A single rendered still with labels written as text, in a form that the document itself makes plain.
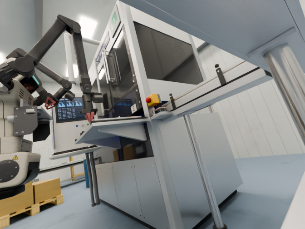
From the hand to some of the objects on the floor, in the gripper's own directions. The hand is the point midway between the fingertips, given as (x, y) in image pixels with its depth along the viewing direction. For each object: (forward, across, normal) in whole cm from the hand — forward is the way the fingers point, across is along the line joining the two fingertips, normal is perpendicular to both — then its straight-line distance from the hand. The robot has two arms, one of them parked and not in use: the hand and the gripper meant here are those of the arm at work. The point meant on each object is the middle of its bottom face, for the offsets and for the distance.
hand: (91, 123), depth 90 cm
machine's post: (+91, -40, +9) cm, 100 cm away
